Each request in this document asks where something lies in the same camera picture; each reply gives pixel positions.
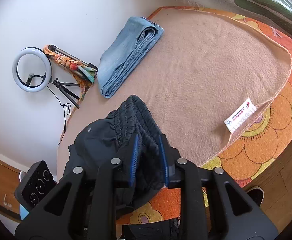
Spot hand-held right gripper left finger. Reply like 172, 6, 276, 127
14, 134, 140, 240

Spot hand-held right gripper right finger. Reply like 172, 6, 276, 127
159, 134, 279, 240

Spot black pants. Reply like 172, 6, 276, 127
62, 95, 173, 213

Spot light blue chair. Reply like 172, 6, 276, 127
19, 171, 31, 222

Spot beige fleece blanket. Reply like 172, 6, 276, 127
57, 7, 292, 180

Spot orange floral bedsheet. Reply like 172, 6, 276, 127
61, 6, 292, 226

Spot black shoe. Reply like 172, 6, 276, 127
246, 186, 265, 208

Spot small black tripod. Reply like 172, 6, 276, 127
51, 78, 81, 109

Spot folded blue jeans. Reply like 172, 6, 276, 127
96, 16, 164, 99

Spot colourful patterned scarf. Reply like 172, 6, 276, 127
43, 44, 96, 92

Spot silver tripod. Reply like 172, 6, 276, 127
48, 44, 98, 80

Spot black cable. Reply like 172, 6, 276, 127
57, 97, 71, 147

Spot white ring light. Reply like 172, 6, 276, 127
12, 47, 52, 91

